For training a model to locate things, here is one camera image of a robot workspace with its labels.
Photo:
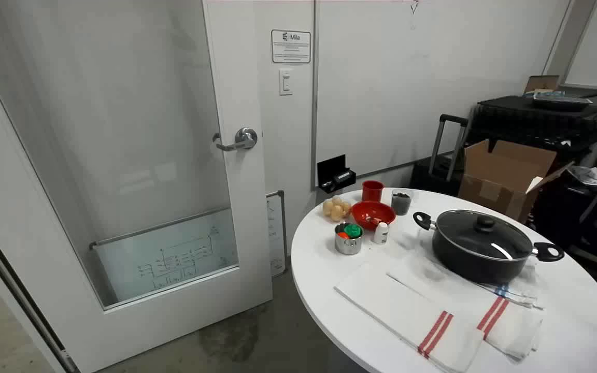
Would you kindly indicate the black chair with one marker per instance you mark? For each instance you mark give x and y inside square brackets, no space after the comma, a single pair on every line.
[560,207]

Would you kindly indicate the white door with frosted glass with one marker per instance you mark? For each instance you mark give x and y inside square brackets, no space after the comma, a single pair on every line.
[242,241]

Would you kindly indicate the white crumpled paper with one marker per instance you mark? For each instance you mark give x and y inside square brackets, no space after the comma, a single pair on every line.
[589,177]

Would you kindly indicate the red bowl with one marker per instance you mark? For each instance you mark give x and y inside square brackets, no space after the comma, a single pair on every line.
[372,216]

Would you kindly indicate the white light switch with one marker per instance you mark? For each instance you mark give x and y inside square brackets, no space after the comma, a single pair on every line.
[284,81]

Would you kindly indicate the small white bottle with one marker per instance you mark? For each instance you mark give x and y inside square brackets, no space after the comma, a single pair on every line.
[379,232]

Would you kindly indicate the beige round food item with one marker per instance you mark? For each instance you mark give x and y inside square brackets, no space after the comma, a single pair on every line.
[337,207]

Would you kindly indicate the white tea towel red stripes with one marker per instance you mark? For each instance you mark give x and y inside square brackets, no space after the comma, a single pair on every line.
[409,306]

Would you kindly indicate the black marker tray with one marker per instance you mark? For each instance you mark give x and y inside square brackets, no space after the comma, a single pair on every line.
[335,173]

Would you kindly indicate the small cardboard box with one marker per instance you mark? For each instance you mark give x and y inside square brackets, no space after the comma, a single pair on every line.
[542,83]

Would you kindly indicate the glass lid with black knob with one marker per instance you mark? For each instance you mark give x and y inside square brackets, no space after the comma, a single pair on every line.
[470,234]

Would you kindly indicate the large wall whiteboard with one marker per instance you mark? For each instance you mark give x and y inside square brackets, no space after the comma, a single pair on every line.
[416,89]

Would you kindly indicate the large open cardboard box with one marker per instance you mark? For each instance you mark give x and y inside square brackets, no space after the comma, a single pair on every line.
[502,177]

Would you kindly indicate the white wall sign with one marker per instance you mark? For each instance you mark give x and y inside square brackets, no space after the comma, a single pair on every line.
[290,45]

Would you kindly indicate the small grey cup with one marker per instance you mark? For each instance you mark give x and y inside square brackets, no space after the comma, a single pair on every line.
[400,204]

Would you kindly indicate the tin can with coloured items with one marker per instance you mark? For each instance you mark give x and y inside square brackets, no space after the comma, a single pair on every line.
[347,239]

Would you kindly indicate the red cup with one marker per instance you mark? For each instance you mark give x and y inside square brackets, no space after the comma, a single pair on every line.
[372,191]

